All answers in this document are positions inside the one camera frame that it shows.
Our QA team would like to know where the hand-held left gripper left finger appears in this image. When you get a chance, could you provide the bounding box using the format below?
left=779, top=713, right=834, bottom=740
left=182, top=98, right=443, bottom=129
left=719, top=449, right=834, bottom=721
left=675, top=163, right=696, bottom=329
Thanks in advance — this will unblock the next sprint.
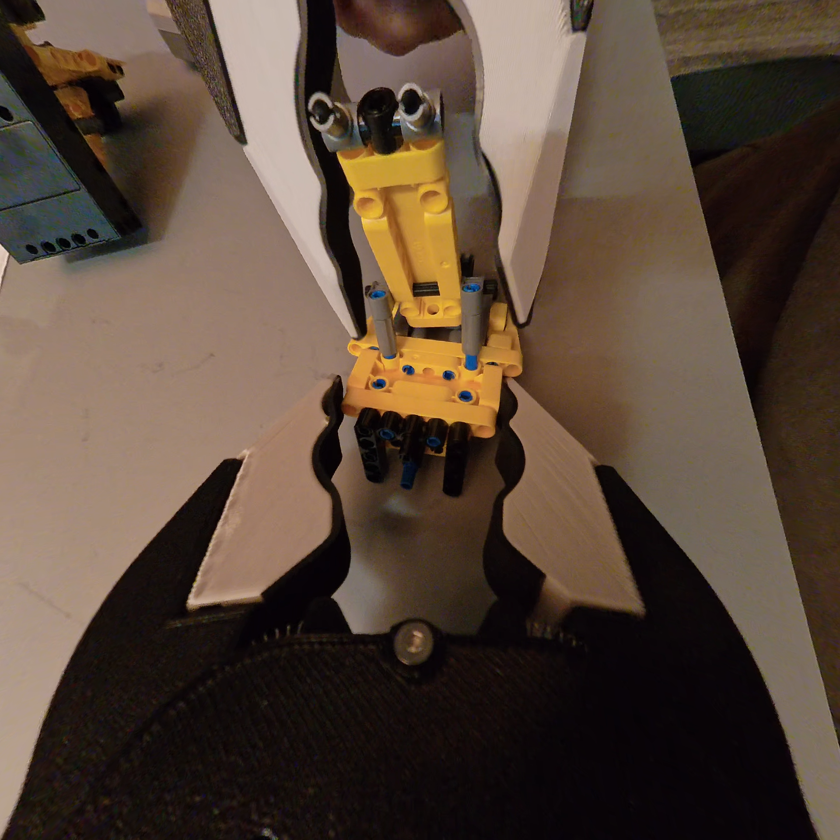
left=187, top=374, right=350, bottom=613

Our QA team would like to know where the teal chair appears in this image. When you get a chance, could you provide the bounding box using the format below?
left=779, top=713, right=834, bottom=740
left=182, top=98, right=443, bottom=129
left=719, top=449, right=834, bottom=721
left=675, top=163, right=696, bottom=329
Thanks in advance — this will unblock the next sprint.
left=671, top=64, right=840, bottom=161

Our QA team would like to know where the person's right hand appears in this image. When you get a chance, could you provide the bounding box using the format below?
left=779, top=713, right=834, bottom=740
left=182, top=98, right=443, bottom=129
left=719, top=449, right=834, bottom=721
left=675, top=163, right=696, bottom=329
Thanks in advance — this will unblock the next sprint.
left=335, top=0, right=463, bottom=59

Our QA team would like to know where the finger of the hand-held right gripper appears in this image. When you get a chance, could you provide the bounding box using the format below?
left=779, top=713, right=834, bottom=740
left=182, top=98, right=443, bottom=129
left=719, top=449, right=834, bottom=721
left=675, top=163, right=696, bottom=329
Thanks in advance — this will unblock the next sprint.
left=453, top=0, right=588, bottom=329
left=205, top=0, right=370, bottom=337

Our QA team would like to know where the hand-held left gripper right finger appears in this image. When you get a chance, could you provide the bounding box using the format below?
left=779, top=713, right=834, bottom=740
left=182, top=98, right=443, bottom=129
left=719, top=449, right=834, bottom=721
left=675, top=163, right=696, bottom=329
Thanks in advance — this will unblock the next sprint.
left=484, top=379, right=648, bottom=622

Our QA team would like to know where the yellow toy brick arm assembly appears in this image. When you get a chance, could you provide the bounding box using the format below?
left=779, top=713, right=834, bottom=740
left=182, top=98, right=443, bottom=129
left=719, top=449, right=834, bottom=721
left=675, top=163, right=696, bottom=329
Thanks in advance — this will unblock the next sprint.
left=307, top=84, right=526, bottom=497

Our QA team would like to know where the person's brown clothing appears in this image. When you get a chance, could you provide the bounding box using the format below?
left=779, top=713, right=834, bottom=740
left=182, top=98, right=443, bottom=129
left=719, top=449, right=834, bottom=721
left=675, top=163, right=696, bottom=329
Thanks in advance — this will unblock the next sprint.
left=694, top=117, right=840, bottom=723

